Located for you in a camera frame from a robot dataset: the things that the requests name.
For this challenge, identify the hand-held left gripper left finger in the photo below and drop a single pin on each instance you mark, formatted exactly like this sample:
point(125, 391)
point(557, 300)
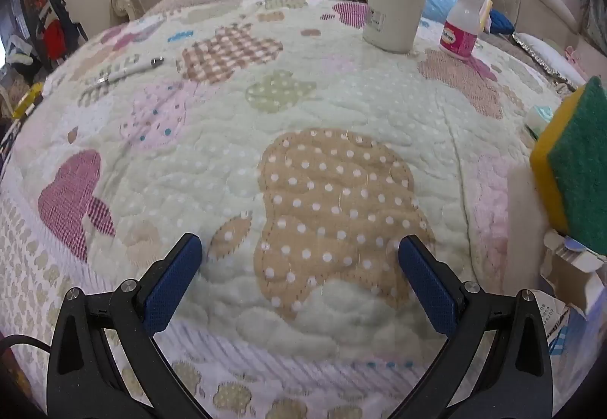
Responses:
point(173, 286)

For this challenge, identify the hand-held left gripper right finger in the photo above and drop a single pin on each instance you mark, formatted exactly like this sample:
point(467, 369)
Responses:
point(427, 286)

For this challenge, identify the white cardboard box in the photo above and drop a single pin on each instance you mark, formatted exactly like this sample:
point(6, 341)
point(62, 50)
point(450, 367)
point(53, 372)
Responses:
point(569, 267)

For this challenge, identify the teal white small packet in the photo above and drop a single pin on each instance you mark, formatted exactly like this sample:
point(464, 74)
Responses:
point(538, 120)

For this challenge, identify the yellow green sponge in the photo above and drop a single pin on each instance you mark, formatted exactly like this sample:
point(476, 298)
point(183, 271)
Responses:
point(578, 153)

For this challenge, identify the printed quilted blanket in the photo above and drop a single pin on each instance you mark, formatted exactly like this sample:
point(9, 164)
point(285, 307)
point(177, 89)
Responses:
point(303, 115)

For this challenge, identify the white pen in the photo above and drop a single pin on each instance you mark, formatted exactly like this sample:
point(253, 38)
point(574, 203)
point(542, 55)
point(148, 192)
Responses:
point(133, 68)

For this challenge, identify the yellow box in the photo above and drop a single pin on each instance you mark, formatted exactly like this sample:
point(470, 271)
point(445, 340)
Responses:
point(28, 101)

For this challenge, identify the pink label pill bottle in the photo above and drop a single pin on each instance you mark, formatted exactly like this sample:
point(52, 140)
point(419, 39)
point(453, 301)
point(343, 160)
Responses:
point(457, 37)

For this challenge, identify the white silver-trimmed cushion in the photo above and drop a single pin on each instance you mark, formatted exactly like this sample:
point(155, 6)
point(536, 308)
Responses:
point(545, 51)

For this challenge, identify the dark blue cloth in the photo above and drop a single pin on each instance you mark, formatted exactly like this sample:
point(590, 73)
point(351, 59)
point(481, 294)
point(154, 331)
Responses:
point(502, 21)

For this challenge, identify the red black clothes pile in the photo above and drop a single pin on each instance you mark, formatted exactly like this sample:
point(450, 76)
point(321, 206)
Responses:
point(54, 35)

